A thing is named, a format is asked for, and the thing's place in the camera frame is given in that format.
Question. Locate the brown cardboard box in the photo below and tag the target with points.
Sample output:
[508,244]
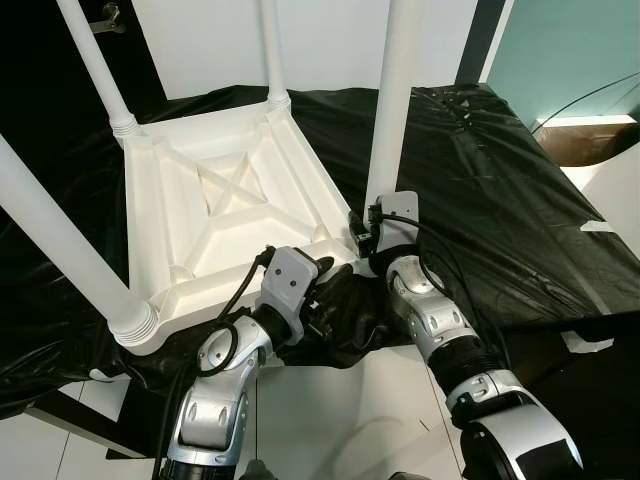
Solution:
[585,145]

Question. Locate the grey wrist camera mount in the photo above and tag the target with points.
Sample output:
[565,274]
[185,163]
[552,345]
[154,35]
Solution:
[398,208]
[290,280]

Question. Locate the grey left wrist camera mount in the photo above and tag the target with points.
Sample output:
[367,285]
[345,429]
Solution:
[290,280]

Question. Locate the white plastic table leg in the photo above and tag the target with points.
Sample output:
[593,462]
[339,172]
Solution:
[60,240]
[395,100]
[270,45]
[95,65]

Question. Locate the black plastic sheet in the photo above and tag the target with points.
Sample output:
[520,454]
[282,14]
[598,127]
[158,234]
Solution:
[520,220]

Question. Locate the white plastic table top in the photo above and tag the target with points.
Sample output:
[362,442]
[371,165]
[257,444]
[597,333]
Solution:
[230,210]

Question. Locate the black door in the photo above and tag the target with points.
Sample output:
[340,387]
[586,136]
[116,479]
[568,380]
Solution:
[40,60]

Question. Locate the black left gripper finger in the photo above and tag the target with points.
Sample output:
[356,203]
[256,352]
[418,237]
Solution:
[325,270]

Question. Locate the dark green left robot leg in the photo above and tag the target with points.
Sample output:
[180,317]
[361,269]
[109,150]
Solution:
[258,470]

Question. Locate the dark grey window frame post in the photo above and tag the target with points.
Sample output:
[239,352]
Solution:
[480,40]

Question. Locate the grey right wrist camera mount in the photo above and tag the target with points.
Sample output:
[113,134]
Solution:
[398,208]

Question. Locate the white tape piece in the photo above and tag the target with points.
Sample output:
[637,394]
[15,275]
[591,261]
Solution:
[600,225]
[100,375]
[588,340]

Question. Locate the white curved furniture panel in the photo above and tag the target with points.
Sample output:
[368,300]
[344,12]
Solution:
[615,190]

